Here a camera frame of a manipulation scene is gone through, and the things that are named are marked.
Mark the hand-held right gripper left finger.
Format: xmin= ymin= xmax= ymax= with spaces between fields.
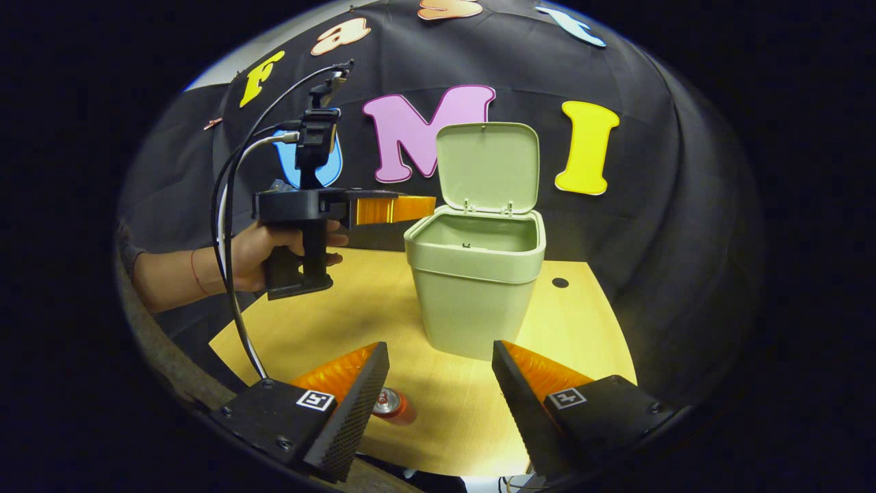
xmin=209 ymin=341 xmax=390 ymax=483

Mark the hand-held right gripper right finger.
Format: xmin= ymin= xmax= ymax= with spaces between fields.
xmin=491 ymin=340 xmax=685 ymax=480

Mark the red pop can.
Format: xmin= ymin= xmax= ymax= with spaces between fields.
xmin=373 ymin=388 xmax=416 ymax=425

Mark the green desktop garbage bin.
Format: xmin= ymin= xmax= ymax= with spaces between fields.
xmin=404 ymin=122 xmax=547 ymax=362

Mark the wooden desktop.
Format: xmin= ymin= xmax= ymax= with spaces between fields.
xmin=209 ymin=248 xmax=637 ymax=478

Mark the white cable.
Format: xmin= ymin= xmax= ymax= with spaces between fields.
xmin=218 ymin=132 xmax=300 ymax=381

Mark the black cable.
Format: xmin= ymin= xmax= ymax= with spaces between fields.
xmin=209 ymin=63 xmax=343 ymax=381

